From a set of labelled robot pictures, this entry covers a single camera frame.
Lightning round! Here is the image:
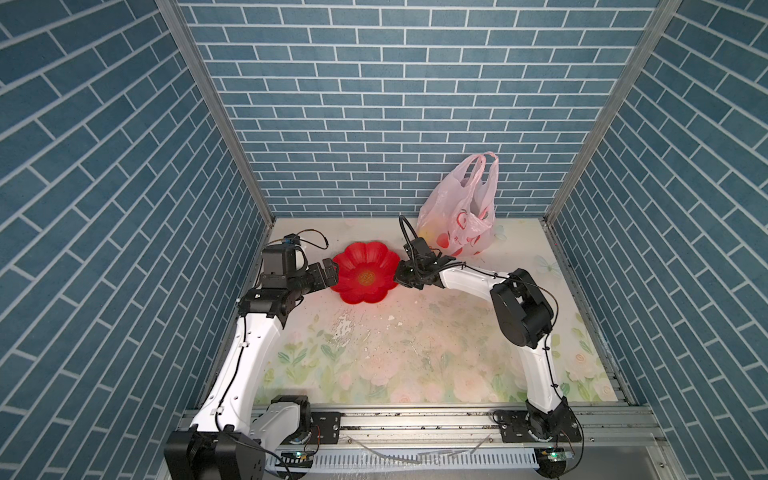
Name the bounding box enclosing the red flower-shaped plate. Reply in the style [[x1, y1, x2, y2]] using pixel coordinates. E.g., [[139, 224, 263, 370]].
[[332, 241, 401, 305]]

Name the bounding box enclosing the pink plastic bag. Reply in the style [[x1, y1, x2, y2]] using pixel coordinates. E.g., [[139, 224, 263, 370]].
[[416, 152, 500, 258]]

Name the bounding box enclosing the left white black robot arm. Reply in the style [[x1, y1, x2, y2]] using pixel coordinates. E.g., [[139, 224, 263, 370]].
[[164, 234, 338, 479]]

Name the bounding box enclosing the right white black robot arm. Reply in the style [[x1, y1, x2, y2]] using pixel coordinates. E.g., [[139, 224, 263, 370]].
[[395, 238, 571, 441]]

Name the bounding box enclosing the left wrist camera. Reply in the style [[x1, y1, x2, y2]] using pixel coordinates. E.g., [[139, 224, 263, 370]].
[[282, 233, 301, 247]]

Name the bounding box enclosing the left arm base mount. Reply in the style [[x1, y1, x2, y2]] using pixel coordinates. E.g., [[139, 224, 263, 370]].
[[282, 411, 342, 448]]

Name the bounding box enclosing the white slotted cable duct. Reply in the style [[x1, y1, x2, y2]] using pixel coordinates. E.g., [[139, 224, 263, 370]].
[[281, 448, 539, 474]]

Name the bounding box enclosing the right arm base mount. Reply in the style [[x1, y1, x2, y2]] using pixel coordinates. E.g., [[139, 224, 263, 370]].
[[491, 410, 583, 444]]

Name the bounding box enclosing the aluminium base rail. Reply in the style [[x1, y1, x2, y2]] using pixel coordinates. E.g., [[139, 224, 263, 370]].
[[173, 403, 667, 451]]

